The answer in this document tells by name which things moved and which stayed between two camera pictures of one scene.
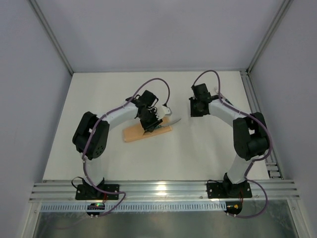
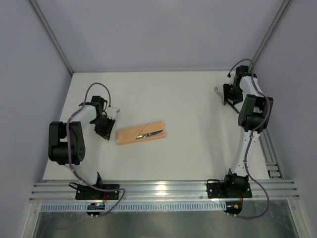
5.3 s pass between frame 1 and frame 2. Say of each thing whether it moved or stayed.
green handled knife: moved
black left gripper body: moved
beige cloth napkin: moved
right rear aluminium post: stayed
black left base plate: stayed
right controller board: stayed
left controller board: stayed
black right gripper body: moved
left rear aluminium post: stayed
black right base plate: stayed
